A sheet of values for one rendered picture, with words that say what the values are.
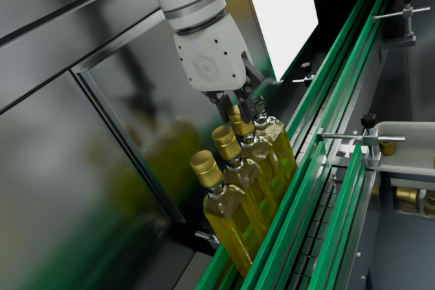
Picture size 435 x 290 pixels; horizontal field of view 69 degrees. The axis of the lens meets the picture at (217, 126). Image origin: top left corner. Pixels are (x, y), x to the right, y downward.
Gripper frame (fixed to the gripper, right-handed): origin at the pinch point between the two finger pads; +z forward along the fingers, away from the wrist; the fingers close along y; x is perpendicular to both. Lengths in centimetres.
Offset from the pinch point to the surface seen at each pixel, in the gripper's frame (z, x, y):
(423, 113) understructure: 78, 102, 16
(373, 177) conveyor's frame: 28.8, 14.9, 15.2
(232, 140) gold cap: 1.6, -6.1, 2.0
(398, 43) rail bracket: 31, 80, 11
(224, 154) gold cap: 3.3, -7.5, 0.7
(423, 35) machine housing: 39, 102, 17
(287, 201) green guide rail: 20.0, -1.8, 4.4
